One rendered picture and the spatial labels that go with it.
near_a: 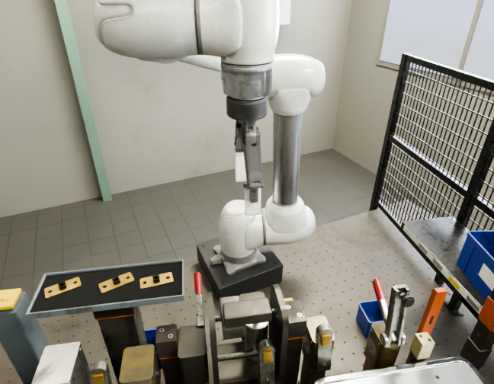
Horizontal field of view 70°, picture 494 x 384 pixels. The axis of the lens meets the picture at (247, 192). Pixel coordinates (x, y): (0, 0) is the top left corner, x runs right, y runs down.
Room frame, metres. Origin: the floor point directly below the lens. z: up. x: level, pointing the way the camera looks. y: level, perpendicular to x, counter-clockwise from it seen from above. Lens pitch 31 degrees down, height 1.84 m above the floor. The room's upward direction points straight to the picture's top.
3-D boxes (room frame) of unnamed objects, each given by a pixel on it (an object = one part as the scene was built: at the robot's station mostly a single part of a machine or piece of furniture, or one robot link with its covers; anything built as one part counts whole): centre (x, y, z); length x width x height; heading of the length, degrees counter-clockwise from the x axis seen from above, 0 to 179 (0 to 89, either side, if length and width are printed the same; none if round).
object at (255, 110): (0.63, 0.00, 1.62); 0.08 x 0.07 x 0.09; 9
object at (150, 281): (0.68, 0.24, 1.17); 0.08 x 0.04 x 0.01; 108
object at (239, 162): (0.70, 0.01, 1.48); 0.03 x 0.01 x 0.07; 99
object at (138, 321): (0.66, 0.35, 0.92); 0.10 x 0.08 x 0.45; 99
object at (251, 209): (0.57, -0.01, 1.48); 0.03 x 0.01 x 0.07; 99
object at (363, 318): (0.90, -0.48, 0.75); 0.11 x 0.10 x 0.09; 99
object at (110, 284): (0.68, 0.34, 1.17); 0.08 x 0.04 x 0.01; 123
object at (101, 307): (0.66, 0.35, 1.16); 0.37 x 0.14 x 0.02; 99
